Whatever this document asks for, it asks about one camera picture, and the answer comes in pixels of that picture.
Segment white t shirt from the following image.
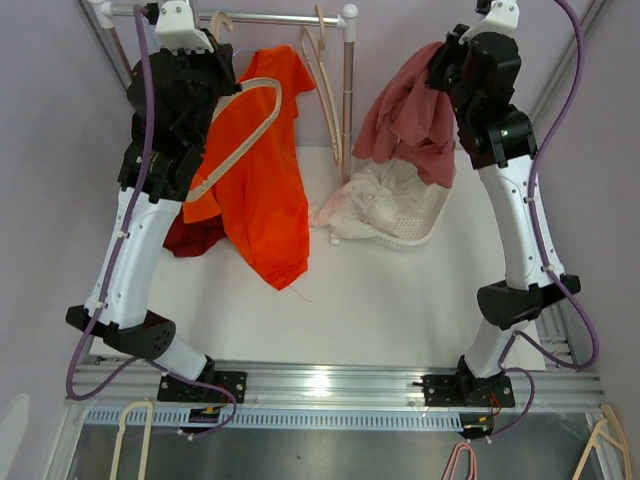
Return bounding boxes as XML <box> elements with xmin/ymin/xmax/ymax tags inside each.
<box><xmin>310</xmin><ymin>160</ymin><xmax>449</xmax><ymax>248</ymax></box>

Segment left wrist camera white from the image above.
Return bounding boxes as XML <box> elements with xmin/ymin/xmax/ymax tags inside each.
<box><xmin>155</xmin><ymin>1</ymin><xmax>214</xmax><ymax>54</ymax></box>

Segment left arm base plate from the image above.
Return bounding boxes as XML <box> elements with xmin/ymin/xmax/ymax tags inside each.
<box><xmin>157</xmin><ymin>371</ymin><xmax>248</xmax><ymax>404</ymax></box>

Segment white plastic basket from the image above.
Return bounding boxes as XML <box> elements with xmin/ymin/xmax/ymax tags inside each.
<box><xmin>364</xmin><ymin>163</ymin><xmax>451</xmax><ymax>252</ymax></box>

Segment cream hanger bottom left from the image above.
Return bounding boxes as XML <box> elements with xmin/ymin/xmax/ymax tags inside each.
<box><xmin>109</xmin><ymin>400</ymin><xmax>154</xmax><ymax>480</ymax></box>

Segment beige wooden hanger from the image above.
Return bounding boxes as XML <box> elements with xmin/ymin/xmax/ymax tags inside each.
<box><xmin>185</xmin><ymin>9</ymin><xmax>284</xmax><ymax>204</ymax></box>
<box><xmin>299</xmin><ymin>4</ymin><xmax>343</xmax><ymax>167</ymax></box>

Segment pink t shirt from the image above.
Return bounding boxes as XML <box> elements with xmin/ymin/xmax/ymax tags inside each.
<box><xmin>352</xmin><ymin>42</ymin><xmax>456</xmax><ymax>189</ymax></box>

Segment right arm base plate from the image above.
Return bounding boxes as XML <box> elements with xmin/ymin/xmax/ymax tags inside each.
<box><xmin>412</xmin><ymin>373</ymin><xmax>515</xmax><ymax>408</ymax></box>

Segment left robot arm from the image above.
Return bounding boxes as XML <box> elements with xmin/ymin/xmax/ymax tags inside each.
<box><xmin>65</xmin><ymin>44</ymin><xmax>241</xmax><ymax>401</ymax></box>

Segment dark red t shirt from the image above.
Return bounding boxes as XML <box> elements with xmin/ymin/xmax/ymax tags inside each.
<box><xmin>163</xmin><ymin>212</ymin><xmax>226</xmax><ymax>258</ymax></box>

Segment pink hanger bottom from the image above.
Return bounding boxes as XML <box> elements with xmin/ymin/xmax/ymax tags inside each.
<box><xmin>442</xmin><ymin>442</ymin><xmax>480</xmax><ymax>480</ymax></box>

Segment orange t shirt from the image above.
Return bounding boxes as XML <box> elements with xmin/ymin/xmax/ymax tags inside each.
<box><xmin>183</xmin><ymin>45</ymin><xmax>315</xmax><ymax>290</ymax></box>

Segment slotted cable duct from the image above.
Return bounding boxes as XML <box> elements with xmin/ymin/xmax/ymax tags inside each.
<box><xmin>84</xmin><ymin>405</ymin><xmax>494</xmax><ymax>432</ymax></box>

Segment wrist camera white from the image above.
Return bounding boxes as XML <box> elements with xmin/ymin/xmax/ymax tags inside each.
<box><xmin>473</xmin><ymin>0</ymin><xmax>520</xmax><ymax>35</ymax></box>
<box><xmin>155</xmin><ymin>1</ymin><xmax>214</xmax><ymax>54</ymax></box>

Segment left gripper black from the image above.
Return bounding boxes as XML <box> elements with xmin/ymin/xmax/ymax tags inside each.
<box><xmin>162</xmin><ymin>28</ymin><xmax>242</xmax><ymax>148</ymax></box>

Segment metal clothes rack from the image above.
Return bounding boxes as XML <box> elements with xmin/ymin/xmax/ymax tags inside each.
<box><xmin>77</xmin><ymin>1</ymin><xmax>359</xmax><ymax>182</ymax></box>

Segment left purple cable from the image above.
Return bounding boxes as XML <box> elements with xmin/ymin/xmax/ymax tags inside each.
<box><xmin>64</xmin><ymin>3</ymin><xmax>239</xmax><ymax>441</ymax></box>

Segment beige hanger bottom right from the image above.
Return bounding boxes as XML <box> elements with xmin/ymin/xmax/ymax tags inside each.
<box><xmin>572</xmin><ymin>404</ymin><xmax>633</xmax><ymax>480</ymax></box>

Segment aluminium rail frame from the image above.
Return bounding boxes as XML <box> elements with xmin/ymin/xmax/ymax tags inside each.
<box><xmin>64</xmin><ymin>299</ymin><xmax>606</xmax><ymax>414</ymax></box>

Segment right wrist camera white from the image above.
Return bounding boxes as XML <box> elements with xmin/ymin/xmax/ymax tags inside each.
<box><xmin>473</xmin><ymin>0</ymin><xmax>520</xmax><ymax>35</ymax></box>

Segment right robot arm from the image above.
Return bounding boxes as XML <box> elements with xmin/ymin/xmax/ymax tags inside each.
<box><xmin>426</xmin><ymin>24</ymin><xmax>580</xmax><ymax>405</ymax></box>

